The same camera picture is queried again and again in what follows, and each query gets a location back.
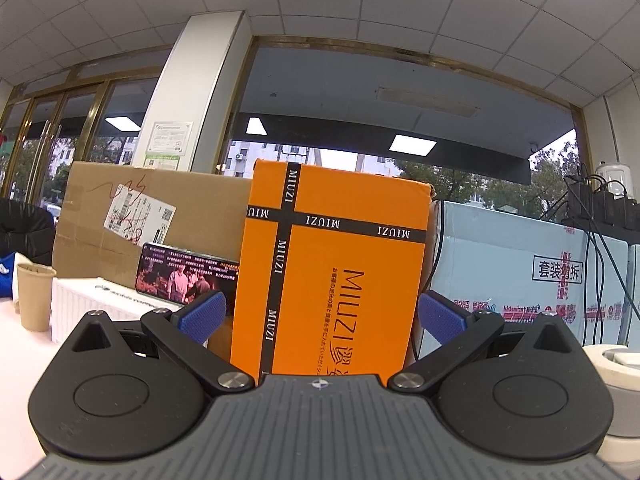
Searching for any large light blue carton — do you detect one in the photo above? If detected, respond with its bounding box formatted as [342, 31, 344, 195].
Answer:
[426, 202, 629, 344]

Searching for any brown cardboard box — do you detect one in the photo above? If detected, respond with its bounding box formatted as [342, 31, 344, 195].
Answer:
[52, 162, 250, 287]

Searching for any black shelf with chargers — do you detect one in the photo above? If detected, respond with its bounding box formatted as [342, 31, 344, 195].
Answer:
[561, 176, 640, 245]

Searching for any blue cloth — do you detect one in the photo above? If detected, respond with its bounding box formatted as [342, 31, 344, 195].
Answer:
[0, 252, 18, 301]

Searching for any dark picture box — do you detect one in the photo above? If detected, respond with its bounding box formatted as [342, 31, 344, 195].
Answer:
[134, 243, 240, 316]

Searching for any wall notice poster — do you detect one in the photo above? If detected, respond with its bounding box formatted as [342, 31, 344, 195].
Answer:
[143, 122, 192, 170]

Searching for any brown paper cup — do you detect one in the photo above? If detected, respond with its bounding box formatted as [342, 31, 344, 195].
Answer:
[17, 263, 56, 333]

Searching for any orange MIUZI box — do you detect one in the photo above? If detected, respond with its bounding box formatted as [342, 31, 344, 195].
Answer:
[230, 160, 433, 380]

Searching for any grey white lidded container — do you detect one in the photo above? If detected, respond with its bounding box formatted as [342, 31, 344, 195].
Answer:
[584, 344, 640, 479]

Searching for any white small box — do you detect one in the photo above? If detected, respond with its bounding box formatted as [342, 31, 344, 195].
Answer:
[50, 278, 180, 344]

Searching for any black sofa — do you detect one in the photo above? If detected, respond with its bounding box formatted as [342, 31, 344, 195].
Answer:
[0, 198, 55, 266]

